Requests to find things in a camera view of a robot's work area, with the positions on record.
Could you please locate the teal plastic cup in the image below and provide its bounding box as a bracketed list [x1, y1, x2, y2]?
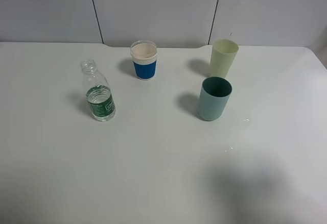
[197, 77, 232, 121]

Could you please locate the clear bottle with green label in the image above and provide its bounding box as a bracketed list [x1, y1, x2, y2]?
[80, 59, 116, 122]

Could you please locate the white cup with blue sleeve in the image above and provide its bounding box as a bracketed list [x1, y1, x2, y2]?
[130, 40, 157, 80]

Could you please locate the pale yellow plastic cup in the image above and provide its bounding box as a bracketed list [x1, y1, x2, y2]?
[209, 39, 239, 78]

